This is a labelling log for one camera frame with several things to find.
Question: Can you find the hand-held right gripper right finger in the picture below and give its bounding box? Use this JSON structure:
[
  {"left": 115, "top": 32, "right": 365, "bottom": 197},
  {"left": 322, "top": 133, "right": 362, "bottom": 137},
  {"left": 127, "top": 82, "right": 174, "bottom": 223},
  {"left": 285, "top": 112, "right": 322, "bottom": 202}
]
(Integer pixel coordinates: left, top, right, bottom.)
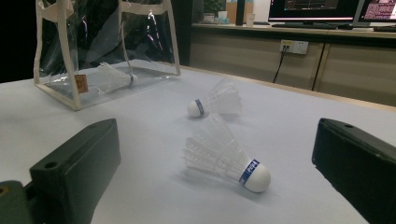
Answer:
[{"left": 311, "top": 117, "right": 396, "bottom": 224}]

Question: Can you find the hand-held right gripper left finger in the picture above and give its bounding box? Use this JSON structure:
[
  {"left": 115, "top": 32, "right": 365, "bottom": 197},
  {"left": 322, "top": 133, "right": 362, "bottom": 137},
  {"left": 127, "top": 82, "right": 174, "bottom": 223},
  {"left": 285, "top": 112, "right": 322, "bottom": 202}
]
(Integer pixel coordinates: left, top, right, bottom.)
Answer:
[{"left": 29, "top": 118, "right": 121, "bottom": 224}]

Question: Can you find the clear bag with beige trim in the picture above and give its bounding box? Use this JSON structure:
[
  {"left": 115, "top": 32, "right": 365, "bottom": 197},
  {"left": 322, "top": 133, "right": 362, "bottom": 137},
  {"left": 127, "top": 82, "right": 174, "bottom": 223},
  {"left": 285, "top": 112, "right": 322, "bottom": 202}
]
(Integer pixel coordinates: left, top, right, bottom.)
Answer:
[{"left": 33, "top": 0, "right": 182, "bottom": 112}]

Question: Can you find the white feather shuttlecock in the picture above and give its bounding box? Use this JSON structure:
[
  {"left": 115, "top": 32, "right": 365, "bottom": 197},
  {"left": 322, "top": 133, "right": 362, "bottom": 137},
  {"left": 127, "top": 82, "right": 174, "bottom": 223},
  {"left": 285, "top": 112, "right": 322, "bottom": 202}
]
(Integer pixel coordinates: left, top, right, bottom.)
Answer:
[
  {"left": 181, "top": 113, "right": 272, "bottom": 194},
  {"left": 186, "top": 77, "right": 244, "bottom": 119},
  {"left": 95, "top": 61, "right": 139, "bottom": 95}
]

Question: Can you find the white table mat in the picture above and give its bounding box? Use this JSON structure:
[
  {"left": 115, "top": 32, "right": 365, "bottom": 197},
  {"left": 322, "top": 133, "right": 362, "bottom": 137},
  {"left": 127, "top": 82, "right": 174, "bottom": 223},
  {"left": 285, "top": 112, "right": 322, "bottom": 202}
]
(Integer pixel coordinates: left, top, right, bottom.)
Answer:
[{"left": 0, "top": 59, "right": 396, "bottom": 224}]

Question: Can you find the beige wooden cabinet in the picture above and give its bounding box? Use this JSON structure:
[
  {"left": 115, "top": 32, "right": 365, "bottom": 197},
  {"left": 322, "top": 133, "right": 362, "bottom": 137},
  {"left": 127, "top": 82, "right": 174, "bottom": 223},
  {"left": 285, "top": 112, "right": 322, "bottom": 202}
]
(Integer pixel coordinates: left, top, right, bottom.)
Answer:
[{"left": 186, "top": 22, "right": 396, "bottom": 108}]

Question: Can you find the long black keyboard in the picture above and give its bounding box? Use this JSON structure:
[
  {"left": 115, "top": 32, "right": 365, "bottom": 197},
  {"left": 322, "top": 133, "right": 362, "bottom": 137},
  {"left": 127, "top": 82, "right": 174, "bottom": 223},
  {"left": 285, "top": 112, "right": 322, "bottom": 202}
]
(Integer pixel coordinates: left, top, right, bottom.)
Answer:
[{"left": 271, "top": 21, "right": 354, "bottom": 31}]

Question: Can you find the computer monitor with pink screen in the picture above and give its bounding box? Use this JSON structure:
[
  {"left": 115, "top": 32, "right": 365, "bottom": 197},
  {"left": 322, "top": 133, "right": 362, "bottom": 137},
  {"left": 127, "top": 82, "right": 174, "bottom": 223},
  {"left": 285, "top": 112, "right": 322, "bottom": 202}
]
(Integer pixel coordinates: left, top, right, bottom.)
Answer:
[{"left": 353, "top": 0, "right": 396, "bottom": 27}]

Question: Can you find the wide computer monitor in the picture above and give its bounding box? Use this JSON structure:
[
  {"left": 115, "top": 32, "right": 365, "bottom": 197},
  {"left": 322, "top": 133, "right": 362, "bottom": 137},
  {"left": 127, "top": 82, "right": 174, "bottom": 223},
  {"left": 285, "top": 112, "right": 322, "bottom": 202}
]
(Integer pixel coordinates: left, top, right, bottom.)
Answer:
[{"left": 268, "top": 0, "right": 363, "bottom": 23}]

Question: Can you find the tall black column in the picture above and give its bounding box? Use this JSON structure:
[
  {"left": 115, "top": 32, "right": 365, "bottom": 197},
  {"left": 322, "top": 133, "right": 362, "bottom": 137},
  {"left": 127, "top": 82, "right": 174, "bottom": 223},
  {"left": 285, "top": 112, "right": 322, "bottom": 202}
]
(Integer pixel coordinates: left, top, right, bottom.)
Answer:
[{"left": 234, "top": 0, "right": 247, "bottom": 26}]

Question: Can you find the brown cardboard box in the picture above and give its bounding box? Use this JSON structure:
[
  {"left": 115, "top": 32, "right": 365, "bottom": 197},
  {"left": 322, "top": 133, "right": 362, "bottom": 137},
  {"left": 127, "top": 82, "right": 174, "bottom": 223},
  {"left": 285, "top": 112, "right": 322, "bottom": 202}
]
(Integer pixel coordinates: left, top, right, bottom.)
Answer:
[{"left": 225, "top": 0, "right": 255, "bottom": 24}]

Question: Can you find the potted green plant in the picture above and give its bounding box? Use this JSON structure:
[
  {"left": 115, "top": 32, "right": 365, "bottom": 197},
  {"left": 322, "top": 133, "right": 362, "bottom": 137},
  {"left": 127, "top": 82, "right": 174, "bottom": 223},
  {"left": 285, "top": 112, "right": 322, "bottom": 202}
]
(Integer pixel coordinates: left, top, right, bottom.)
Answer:
[{"left": 202, "top": 0, "right": 225, "bottom": 23}]

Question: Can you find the black power cable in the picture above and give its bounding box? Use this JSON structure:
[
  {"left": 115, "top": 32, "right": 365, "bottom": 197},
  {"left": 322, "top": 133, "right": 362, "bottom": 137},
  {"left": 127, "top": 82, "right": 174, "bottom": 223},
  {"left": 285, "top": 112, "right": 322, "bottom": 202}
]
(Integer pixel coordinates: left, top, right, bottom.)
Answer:
[{"left": 272, "top": 46, "right": 289, "bottom": 84}]

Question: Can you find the white wall socket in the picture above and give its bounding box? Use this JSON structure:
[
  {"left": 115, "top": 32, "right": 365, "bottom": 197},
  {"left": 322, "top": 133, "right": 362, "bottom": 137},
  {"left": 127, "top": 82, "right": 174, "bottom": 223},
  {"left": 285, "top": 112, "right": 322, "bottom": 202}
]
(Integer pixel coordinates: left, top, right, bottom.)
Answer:
[{"left": 278, "top": 39, "right": 310, "bottom": 56}]

